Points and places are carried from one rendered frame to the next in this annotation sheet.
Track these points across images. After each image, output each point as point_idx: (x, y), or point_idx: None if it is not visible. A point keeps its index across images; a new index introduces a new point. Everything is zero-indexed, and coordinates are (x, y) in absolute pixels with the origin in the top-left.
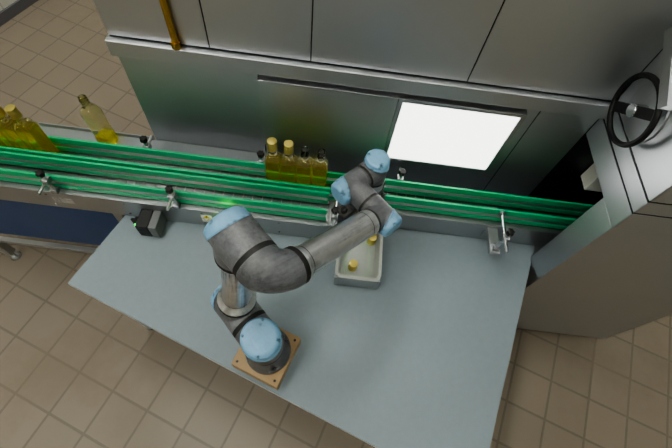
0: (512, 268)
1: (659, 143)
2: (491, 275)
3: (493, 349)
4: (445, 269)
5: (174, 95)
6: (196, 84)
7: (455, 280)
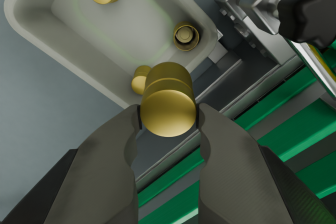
0: (5, 207)
1: None
2: (2, 185)
3: None
4: (34, 145)
5: None
6: None
7: (9, 145)
